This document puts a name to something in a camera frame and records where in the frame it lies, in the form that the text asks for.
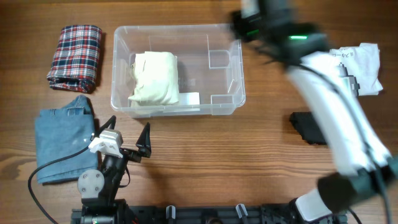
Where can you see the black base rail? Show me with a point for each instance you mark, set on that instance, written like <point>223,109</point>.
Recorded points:
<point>265,214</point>

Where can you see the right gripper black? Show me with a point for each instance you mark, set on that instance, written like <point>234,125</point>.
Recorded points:
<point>242,26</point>

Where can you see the folded blue jeans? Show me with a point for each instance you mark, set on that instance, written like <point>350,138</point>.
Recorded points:
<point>61,132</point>

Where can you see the white printed t-shirt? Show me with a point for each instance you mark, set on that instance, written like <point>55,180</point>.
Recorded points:
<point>362,62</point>

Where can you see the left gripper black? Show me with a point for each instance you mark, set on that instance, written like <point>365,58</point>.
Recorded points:
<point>143,144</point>

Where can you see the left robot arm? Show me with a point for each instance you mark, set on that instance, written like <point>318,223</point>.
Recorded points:
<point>98,187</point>

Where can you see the cream cloth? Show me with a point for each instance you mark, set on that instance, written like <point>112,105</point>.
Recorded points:
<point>156,78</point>

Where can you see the black garment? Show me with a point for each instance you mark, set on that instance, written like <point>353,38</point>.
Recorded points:
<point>304,123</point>

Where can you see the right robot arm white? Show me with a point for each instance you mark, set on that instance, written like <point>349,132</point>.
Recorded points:
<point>364,166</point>

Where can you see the red plaid folded shirt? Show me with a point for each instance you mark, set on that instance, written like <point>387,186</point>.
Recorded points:
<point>76,59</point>

